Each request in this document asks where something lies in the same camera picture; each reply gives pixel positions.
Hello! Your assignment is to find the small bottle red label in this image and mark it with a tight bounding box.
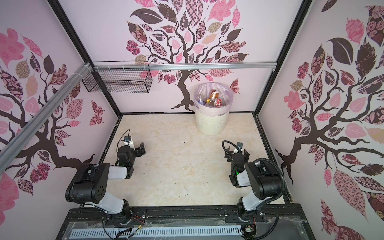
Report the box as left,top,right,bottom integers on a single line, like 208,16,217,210
205,98,223,108

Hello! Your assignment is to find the blue label bottle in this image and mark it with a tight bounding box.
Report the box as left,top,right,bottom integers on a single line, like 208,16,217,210
198,95,206,106

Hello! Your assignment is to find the brown coffee bottle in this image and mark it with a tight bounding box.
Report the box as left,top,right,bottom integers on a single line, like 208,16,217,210
209,90,220,101

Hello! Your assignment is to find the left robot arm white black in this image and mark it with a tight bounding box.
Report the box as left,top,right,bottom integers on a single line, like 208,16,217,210
65,142,146,223

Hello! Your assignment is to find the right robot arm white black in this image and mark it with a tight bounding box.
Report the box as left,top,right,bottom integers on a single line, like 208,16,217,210
224,148,287,221

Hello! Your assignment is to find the white bin with purple liner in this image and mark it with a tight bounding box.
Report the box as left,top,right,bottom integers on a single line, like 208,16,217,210
193,82,234,136

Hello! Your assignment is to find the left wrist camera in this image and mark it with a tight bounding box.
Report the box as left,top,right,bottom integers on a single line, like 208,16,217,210
124,135,135,149

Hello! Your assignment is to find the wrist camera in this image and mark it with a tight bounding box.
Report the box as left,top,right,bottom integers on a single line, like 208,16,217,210
234,142,243,154
124,135,135,149

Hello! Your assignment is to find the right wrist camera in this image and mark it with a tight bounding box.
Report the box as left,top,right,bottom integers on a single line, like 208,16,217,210
234,142,243,154

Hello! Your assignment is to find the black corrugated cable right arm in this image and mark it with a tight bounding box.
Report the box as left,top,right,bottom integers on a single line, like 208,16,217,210
221,140,286,205

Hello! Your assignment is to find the black wire basket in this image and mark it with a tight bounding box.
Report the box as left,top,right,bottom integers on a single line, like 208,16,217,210
82,60,153,94

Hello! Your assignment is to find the white slotted cable duct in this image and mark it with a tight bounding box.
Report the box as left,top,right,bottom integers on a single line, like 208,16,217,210
65,226,242,240

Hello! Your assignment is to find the black base frame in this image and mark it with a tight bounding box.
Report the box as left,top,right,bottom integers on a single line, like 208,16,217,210
57,204,315,240

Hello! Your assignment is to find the aluminium rail back wall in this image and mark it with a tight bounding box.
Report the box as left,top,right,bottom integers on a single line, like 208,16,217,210
93,62,277,71

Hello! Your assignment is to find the aluminium rail wall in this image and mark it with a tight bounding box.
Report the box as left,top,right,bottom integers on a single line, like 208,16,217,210
1,63,92,173
93,62,277,71

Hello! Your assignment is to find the aluminium rail left wall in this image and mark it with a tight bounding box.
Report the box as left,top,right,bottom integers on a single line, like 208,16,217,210
1,63,92,173

